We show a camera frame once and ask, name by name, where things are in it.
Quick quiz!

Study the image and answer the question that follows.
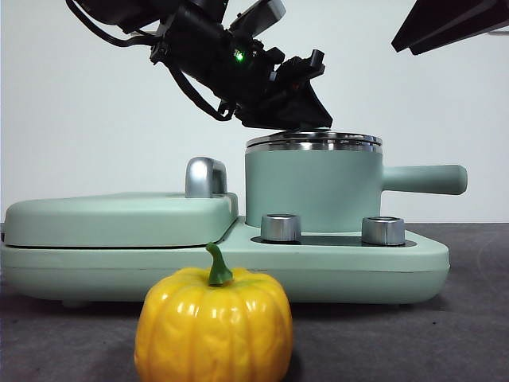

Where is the glass lid with green knob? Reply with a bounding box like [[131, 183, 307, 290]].
[[245, 126, 383, 154]]

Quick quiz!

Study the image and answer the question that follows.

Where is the yellow pumpkin with green stem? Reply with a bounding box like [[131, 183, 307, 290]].
[[134, 243, 294, 382]]

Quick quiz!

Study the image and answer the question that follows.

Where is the silver control knob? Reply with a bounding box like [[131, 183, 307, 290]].
[[360, 216, 406, 246], [260, 213, 302, 243]]

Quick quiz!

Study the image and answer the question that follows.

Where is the green breakfast machine base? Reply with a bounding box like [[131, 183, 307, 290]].
[[0, 216, 451, 310]]

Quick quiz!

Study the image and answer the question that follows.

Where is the green griddle cover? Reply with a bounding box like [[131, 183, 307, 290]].
[[3, 192, 240, 250]]

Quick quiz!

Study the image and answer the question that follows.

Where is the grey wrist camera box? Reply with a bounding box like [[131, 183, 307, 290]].
[[229, 0, 286, 39]]

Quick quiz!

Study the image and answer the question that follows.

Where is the green pot with side handle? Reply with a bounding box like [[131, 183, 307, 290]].
[[243, 145, 468, 236]]

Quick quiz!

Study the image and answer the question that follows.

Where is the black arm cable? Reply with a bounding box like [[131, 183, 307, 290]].
[[65, 0, 160, 48], [170, 65, 235, 123]]

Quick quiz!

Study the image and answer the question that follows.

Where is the silver cover handle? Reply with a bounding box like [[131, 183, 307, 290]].
[[185, 157, 228, 199]]

